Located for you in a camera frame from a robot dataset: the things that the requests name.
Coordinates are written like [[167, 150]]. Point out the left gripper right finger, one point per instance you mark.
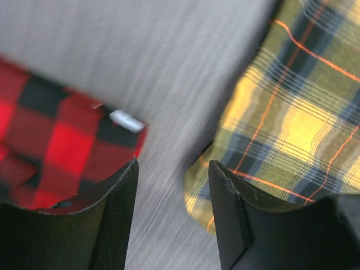
[[256, 230]]

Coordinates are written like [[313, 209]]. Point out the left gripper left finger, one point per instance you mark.
[[87, 231]]

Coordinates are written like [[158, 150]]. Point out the yellow plaid long sleeve shirt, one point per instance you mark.
[[291, 126]]

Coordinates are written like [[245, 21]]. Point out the red black plaid shirt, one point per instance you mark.
[[56, 142]]

